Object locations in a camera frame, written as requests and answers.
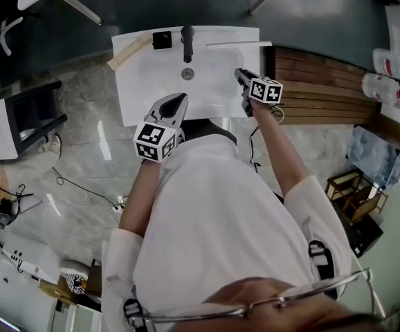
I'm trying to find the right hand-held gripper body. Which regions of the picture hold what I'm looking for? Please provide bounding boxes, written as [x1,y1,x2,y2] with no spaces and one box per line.
[239,76,284,118]

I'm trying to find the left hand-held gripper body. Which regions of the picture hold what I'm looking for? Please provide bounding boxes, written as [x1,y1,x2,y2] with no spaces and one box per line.
[132,111,186,164]

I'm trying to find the white squeegee black handle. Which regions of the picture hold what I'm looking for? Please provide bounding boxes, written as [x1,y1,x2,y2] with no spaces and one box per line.
[206,40,273,71]

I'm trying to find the person's right forearm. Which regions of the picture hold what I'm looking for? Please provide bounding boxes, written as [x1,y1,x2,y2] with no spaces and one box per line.
[251,101,311,199]

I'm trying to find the person's left forearm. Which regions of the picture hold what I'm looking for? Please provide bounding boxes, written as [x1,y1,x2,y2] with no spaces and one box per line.
[118,158,162,239]

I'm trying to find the white sink vanity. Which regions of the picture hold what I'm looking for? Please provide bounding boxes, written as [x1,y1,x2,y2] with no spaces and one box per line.
[111,25,262,128]

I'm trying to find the person's black trousers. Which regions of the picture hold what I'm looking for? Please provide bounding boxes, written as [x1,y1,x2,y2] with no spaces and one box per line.
[180,118,238,146]

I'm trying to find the wooden slatted platform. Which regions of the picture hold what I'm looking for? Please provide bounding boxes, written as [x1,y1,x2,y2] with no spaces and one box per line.
[264,46,383,127]

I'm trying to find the black faucet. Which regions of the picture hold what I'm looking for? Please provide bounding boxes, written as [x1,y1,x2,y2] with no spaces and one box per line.
[180,25,196,64]

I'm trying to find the black square soap dish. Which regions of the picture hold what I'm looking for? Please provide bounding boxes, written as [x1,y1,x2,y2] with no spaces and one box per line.
[152,30,173,51]

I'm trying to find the person's white shirt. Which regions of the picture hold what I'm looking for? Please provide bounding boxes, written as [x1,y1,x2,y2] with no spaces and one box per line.
[100,136,354,332]

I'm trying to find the white plastic bags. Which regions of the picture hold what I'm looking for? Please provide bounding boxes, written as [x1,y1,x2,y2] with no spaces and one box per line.
[361,72,400,110]

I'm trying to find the clear plastic wrapped bundle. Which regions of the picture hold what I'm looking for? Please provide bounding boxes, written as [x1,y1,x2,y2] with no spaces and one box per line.
[345,125,400,189]

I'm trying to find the white plastic jug red label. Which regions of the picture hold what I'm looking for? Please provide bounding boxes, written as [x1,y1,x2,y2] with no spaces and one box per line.
[372,48,400,80]

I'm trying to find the striped cloth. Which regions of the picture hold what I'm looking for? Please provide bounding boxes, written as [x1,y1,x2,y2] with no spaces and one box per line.
[64,271,87,296]

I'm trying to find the white flat box black dots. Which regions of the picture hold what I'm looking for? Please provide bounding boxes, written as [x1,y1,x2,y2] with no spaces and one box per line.
[0,243,62,286]

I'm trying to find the person's head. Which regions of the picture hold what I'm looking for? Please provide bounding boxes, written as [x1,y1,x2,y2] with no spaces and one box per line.
[172,276,390,332]

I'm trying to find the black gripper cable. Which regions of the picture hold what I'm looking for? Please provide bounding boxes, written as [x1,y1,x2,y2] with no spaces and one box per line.
[247,102,286,174]

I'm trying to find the black floor cable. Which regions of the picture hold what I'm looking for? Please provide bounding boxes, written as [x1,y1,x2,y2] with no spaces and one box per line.
[51,165,125,211]

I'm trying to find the wooden frame rack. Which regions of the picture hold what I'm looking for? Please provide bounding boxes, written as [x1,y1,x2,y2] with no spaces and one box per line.
[325,169,390,226]

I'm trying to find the tangle of black cables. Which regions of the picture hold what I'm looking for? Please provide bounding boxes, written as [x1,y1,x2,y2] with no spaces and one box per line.
[0,170,35,223]

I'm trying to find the black harness strap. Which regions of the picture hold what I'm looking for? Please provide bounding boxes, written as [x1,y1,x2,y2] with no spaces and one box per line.
[122,297,147,332]
[307,239,336,285]

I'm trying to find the person's metal frame glasses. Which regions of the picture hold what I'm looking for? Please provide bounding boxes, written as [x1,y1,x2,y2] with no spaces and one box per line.
[126,267,388,325]

